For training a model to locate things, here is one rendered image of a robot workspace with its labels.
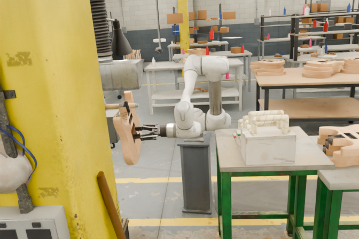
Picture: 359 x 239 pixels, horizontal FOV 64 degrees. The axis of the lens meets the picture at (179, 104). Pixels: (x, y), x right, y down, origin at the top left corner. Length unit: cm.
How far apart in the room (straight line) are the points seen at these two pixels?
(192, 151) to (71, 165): 195
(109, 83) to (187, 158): 123
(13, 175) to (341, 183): 146
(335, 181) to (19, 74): 150
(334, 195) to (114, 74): 132
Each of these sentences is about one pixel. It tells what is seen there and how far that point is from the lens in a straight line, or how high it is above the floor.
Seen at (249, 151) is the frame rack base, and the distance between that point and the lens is 164.
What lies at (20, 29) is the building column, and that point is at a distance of 59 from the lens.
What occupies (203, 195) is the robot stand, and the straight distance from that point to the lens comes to 275.
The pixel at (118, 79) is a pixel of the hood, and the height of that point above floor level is 144.
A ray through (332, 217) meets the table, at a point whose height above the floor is 66.
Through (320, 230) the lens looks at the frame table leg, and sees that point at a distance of 203.
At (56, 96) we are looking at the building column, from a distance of 60.
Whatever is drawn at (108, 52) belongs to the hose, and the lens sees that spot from 162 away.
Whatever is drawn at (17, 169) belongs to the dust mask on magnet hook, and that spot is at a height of 148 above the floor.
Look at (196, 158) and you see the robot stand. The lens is 256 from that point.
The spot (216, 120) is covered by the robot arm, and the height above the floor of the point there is 91.
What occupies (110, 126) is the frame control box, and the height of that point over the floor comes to 105.
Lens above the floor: 174
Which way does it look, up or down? 16 degrees down
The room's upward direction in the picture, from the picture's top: 4 degrees counter-clockwise
